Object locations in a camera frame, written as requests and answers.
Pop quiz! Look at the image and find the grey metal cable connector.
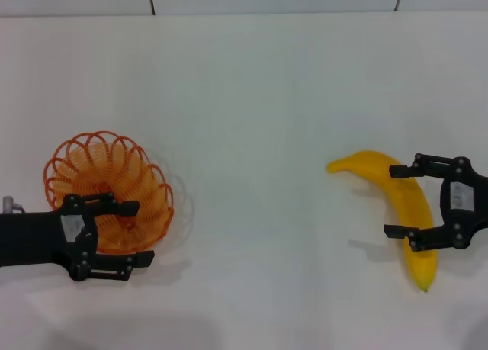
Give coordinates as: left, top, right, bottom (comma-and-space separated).
2, 196, 27, 214

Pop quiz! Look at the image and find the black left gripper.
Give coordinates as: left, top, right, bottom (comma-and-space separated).
22, 192, 156, 283

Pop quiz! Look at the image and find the orange woven plastic basket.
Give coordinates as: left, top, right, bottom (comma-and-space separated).
42, 130, 175, 256

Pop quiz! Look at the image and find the yellow banana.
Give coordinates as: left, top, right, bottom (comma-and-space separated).
326, 149, 438, 293

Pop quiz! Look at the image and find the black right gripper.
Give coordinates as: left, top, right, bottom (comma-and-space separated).
383, 153, 488, 254

